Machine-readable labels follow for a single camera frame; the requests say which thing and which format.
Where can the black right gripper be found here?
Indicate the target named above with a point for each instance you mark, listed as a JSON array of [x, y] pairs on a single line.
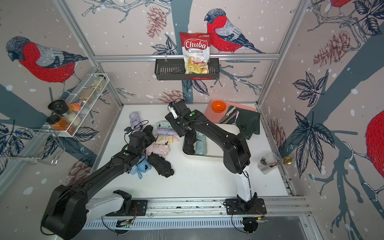
[[171, 121]]

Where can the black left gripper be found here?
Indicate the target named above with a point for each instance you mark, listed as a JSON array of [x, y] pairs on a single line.
[[148, 141]]

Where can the light blue umbrella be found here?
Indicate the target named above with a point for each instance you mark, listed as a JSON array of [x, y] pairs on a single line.
[[141, 167]]

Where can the black umbrella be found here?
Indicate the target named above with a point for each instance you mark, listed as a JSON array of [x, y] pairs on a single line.
[[162, 166], [189, 140]]

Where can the pale teal umbrella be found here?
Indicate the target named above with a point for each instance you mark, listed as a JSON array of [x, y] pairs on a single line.
[[201, 144]]

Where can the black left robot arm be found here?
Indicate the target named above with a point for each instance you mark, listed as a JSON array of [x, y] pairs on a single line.
[[66, 212]]

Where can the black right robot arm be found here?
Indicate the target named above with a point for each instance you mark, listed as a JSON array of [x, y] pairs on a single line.
[[235, 148]]

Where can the beige folded umbrella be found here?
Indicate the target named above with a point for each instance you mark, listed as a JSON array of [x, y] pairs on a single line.
[[165, 139]]

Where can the purple folded umbrella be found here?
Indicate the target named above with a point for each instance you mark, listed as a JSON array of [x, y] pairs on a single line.
[[166, 132]]

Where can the pink folded umbrella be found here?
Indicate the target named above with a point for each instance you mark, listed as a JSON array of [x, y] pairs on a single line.
[[161, 150]]

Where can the black crumpled umbrella front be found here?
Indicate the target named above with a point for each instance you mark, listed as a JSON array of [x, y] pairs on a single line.
[[162, 166]]

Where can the white plastic storage box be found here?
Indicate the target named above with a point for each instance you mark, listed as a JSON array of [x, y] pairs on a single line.
[[214, 152]]

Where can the pink plastic tray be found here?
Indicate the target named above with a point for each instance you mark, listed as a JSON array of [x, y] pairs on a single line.
[[215, 116]]

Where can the orange plastic bowl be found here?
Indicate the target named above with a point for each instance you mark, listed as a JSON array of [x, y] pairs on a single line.
[[219, 106]]

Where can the red cassava chips bag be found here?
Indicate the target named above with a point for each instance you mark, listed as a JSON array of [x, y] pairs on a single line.
[[196, 52]]

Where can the metal spoon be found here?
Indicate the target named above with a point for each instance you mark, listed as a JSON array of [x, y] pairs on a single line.
[[242, 126]]

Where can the glass spice jars row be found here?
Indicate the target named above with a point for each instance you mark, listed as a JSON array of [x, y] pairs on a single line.
[[82, 102]]

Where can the dark green cloth napkin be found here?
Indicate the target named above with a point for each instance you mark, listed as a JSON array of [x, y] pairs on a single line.
[[250, 118]]

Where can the orange spice jar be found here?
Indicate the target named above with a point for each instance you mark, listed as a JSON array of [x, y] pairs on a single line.
[[60, 124]]

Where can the black lid spice grinder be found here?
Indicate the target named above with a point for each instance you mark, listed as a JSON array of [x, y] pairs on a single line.
[[59, 107]]

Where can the clear utensil cup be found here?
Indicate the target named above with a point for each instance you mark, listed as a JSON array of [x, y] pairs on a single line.
[[269, 163]]

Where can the black wire wall basket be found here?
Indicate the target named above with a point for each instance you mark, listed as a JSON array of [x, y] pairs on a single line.
[[174, 70]]

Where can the white handled kitchen knife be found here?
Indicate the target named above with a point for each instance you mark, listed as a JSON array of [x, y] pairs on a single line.
[[228, 114]]

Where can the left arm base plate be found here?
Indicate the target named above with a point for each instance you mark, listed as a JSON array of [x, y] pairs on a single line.
[[131, 208]]

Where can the white wire spice rack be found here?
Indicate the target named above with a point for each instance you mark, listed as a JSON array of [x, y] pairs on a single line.
[[69, 114]]

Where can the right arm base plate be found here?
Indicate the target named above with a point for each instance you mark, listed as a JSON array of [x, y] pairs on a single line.
[[239, 207]]

